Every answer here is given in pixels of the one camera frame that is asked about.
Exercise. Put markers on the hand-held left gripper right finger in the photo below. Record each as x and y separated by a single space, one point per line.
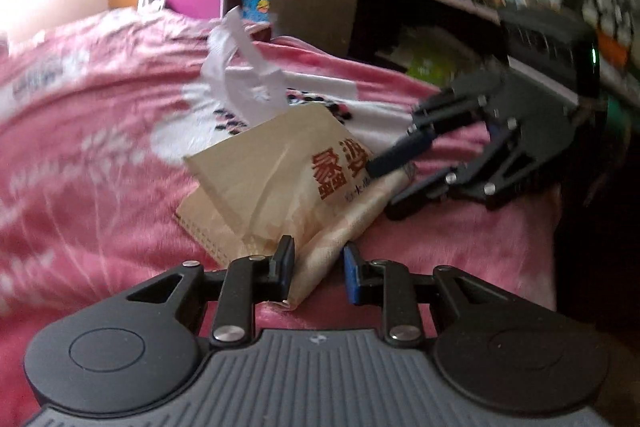
352 274

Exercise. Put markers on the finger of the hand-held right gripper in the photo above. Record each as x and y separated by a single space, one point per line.
400 154
425 199

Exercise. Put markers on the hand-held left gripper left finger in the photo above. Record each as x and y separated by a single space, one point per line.
285 267

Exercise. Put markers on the green yellow package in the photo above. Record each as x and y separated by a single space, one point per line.
427 67

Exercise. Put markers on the cluttered wooden shelf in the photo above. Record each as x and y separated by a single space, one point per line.
320 7

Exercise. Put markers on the pink floral blanket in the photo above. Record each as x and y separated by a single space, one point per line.
90 147

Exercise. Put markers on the magenta cabinet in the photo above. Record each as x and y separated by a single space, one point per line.
190 2

